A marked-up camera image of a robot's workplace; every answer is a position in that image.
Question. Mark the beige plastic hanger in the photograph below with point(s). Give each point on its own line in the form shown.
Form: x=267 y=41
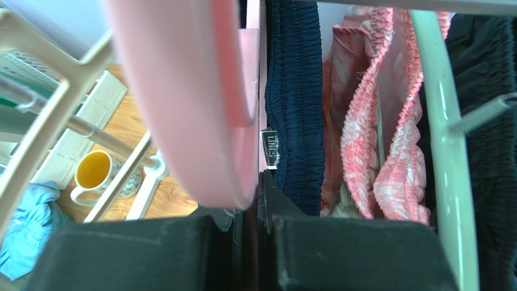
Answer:
x=77 y=77

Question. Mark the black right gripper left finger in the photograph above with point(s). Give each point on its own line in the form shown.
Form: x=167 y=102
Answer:
x=201 y=251

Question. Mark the black hanging shorts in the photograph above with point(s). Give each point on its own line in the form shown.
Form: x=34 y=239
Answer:
x=482 y=52

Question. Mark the white mug with yellow inside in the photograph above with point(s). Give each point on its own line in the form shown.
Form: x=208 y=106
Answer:
x=94 y=173

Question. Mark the light blue shorts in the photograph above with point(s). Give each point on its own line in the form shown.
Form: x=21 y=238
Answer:
x=35 y=219

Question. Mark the pink patterned shorts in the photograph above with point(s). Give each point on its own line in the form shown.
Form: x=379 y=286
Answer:
x=372 y=75

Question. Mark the navy blue shorts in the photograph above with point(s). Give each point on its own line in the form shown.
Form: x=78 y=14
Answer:
x=293 y=100

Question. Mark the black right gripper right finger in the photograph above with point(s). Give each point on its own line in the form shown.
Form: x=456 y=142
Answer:
x=300 y=252

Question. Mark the pink plastic hanger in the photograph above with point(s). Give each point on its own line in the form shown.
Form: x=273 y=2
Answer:
x=195 y=75

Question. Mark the silver clothes rack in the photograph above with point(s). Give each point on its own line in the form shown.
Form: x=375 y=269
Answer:
x=113 y=141

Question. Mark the white mesh file organizer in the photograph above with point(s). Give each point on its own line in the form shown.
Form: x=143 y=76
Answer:
x=92 y=115

